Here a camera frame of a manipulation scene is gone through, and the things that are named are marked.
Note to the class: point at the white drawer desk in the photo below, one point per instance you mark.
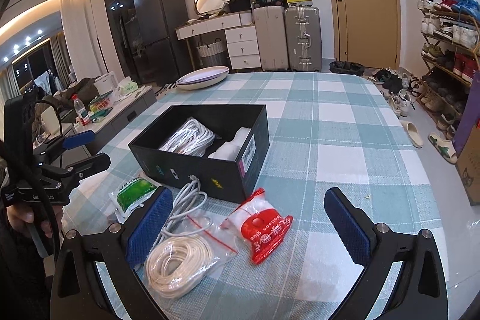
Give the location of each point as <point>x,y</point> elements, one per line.
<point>239,33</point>

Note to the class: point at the woven laundry basket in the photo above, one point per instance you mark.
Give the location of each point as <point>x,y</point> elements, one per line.
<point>213,54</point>

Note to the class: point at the red white balloon packet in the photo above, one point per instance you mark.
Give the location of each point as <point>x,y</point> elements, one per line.
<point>259,225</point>

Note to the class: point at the oval white tray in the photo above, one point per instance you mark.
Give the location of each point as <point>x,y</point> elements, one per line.
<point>203,78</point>

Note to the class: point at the tissue pack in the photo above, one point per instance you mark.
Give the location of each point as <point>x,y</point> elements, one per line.
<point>125,87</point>

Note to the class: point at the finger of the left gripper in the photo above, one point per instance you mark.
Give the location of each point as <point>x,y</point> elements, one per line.
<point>79,139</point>
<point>88,167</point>

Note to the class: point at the silver suitcase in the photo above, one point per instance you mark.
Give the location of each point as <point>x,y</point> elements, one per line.
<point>303,38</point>

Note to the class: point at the beige suitcase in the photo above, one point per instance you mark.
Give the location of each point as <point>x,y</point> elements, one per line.
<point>271,37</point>

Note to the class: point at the cardboard box on floor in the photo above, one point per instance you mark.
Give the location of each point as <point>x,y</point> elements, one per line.
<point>468,166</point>

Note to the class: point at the grey side cabinet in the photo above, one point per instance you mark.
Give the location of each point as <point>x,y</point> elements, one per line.
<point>122,113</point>

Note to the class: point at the person's left hand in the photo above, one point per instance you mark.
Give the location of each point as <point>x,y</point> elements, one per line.
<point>20,215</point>

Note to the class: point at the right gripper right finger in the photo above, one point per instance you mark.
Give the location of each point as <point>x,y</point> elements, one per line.
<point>419,290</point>

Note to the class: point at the black cardboard box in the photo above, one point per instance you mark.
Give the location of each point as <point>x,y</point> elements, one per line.
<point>177,145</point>

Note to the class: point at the dark grey refrigerator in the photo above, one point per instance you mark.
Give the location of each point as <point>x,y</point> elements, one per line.
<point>168,55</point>

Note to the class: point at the plastic water bottle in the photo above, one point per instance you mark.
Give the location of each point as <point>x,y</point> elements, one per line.
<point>81,110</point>

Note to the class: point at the wooden shoe rack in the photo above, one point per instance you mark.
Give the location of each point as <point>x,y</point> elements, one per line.
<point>450,51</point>

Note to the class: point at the green medicine packet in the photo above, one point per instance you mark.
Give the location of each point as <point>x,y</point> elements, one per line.
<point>131,196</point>

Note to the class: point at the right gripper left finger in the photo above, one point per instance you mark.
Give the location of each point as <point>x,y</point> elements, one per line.
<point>78,291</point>

